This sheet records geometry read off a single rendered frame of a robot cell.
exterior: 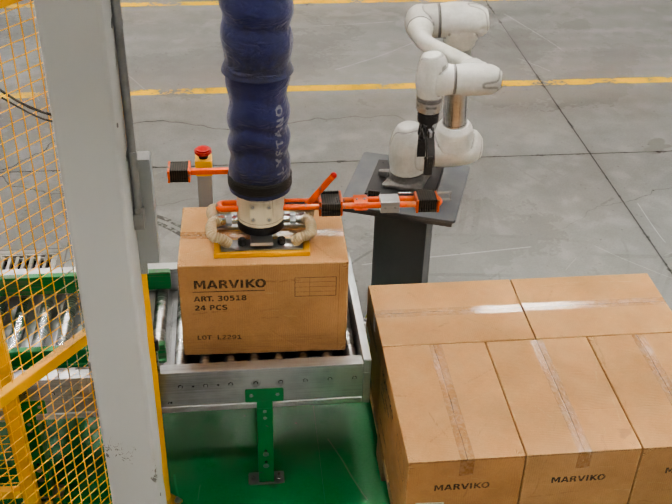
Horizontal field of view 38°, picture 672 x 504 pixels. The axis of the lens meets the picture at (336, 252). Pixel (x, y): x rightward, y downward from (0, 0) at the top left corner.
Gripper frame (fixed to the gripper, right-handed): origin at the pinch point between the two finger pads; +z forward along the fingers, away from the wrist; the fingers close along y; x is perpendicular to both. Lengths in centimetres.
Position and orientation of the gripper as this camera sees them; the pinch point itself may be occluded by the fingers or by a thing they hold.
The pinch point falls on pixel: (424, 162)
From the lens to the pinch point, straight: 347.7
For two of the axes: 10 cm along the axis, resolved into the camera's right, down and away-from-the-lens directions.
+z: -0.2, 8.3, 5.6
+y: 1.0, 5.6, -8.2
